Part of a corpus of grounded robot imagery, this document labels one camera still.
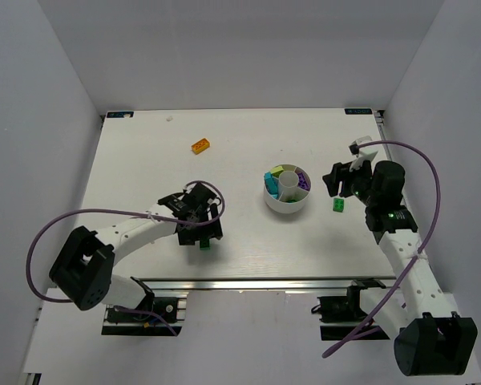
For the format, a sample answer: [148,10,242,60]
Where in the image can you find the green square lego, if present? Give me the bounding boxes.
[333,197,345,213]

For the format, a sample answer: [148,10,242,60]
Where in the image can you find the green small lego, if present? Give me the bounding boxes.
[199,239,210,251]

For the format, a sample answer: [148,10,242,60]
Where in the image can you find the teal long lego brick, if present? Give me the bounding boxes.
[264,172,279,199]

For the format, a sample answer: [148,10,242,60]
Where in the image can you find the yellow long lego brick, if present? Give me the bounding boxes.
[191,138,210,155]

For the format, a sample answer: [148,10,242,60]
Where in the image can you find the purple long lego brick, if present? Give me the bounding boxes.
[297,172,310,191]

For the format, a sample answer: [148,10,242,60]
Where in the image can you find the lime long lego brick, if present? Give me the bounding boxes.
[269,164,285,178]

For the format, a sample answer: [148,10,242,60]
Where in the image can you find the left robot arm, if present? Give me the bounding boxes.
[49,180,225,314]

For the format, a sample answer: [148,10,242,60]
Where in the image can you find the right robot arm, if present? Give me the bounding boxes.
[322,160,478,376]

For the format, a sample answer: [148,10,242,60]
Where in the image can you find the white round divided container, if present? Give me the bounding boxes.
[263,164,312,214]

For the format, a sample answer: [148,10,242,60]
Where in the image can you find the blue corner tag right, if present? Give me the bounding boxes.
[344,107,373,116]

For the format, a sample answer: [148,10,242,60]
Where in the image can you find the blue corner tag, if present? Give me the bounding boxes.
[344,107,373,116]
[106,111,134,119]

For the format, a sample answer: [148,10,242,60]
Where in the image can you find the blue corner tag left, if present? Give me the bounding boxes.
[106,111,134,119]

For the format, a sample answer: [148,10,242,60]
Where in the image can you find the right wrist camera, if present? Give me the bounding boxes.
[349,136,378,172]

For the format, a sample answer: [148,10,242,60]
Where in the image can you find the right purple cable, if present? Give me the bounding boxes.
[321,140,442,359]

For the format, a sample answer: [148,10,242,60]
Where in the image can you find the purple cable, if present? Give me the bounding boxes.
[321,140,442,359]
[26,180,226,336]

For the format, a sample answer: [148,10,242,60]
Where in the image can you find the aluminium table edge rail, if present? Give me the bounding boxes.
[55,276,416,293]

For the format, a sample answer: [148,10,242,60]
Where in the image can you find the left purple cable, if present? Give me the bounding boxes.
[26,180,226,336]

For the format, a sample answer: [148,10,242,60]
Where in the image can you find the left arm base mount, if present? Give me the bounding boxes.
[101,278,186,337]

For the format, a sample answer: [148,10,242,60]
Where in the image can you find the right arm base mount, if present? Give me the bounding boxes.
[310,278,386,342]

